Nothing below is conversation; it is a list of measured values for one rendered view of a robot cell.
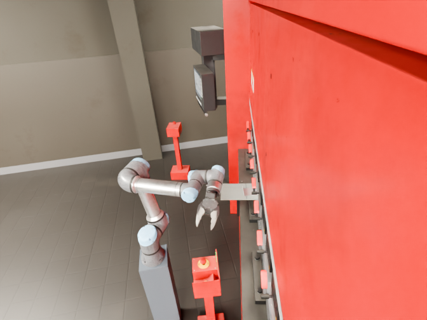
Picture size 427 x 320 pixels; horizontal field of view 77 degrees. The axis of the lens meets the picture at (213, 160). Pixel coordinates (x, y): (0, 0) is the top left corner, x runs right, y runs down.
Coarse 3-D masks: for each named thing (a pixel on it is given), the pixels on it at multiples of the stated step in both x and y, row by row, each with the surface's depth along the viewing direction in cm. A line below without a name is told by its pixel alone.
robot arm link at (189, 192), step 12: (120, 180) 144; (132, 180) 141; (144, 180) 141; (156, 180) 140; (192, 180) 138; (132, 192) 143; (156, 192) 139; (168, 192) 136; (180, 192) 134; (192, 192) 131
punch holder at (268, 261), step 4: (268, 240) 109; (268, 244) 108; (268, 248) 108; (268, 252) 109; (268, 256) 109; (268, 260) 109; (268, 264) 109; (268, 268) 108; (272, 268) 104; (268, 272) 107; (268, 276) 107; (268, 280) 108
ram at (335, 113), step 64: (256, 64) 157; (320, 64) 39; (384, 64) 22; (256, 128) 165; (320, 128) 39; (384, 128) 22; (320, 192) 40; (384, 192) 22; (320, 256) 40; (384, 256) 23
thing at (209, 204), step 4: (208, 188) 135; (212, 188) 134; (216, 192) 136; (216, 196) 138; (204, 200) 130; (208, 200) 130; (212, 200) 130; (204, 204) 128; (208, 204) 129; (212, 204) 129; (216, 204) 129; (204, 208) 129; (208, 208) 128; (212, 208) 128; (208, 212) 132
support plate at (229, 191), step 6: (222, 186) 198; (228, 186) 198; (234, 186) 197; (240, 186) 197; (222, 192) 192; (228, 192) 191; (234, 192) 191; (240, 192) 190; (222, 198) 186; (228, 198) 186; (234, 198) 186; (240, 198) 185; (246, 198) 185; (252, 198) 184
